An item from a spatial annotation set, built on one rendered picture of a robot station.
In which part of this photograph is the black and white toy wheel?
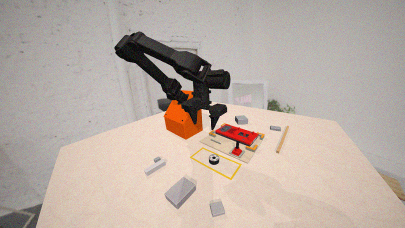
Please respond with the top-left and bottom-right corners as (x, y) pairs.
(209, 154), (220, 165)

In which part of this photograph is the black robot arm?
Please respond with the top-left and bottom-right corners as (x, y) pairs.
(114, 31), (231, 114)

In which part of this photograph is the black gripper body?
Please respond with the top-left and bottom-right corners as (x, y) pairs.
(191, 88), (228, 117)

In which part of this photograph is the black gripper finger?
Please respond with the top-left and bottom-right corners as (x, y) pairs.
(189, 111), (198, 125)
(209, 115), (220, 130)

